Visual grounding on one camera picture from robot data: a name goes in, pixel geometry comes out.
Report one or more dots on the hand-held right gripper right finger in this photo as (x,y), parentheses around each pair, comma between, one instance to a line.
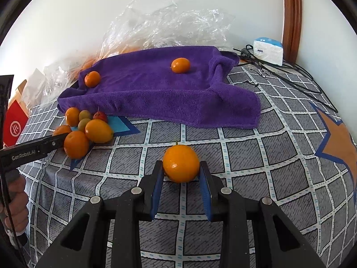
(205,192)

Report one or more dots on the small clear plastic bag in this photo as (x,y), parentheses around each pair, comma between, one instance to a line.
(61,75)

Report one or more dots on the white plastic bag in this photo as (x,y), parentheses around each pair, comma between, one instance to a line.
(36,82)

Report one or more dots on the green round fruit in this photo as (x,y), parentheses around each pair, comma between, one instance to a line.
(82,124)
(85,115)

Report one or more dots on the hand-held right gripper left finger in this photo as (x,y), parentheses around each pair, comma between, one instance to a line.
(157,189)

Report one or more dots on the purple towel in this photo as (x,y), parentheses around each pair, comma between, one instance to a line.
(156,95)

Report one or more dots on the brown cardboard box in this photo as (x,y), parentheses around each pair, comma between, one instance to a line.
(21,89)

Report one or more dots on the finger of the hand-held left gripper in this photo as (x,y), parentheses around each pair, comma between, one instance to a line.
(53,143)

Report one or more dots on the brown wooden door frame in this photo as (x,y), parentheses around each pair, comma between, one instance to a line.
(292,16)

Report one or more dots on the large clear plastic bag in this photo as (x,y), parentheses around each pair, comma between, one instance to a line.
(167,25)

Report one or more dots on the grey checked bedsheet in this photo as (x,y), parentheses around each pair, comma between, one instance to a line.
(251,159)

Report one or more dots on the white and blue box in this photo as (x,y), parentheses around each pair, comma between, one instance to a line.
(268,50)

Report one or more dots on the oval orange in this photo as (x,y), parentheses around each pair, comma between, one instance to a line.
(99,131)

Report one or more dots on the large round orange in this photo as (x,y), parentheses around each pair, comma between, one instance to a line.
(181,164)

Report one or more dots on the person's left hand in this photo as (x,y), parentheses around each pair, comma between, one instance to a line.
(18,201)

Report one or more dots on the red box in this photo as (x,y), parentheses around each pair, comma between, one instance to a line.
(16,122)

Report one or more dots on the small red apple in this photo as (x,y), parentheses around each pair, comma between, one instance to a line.
(100,115)

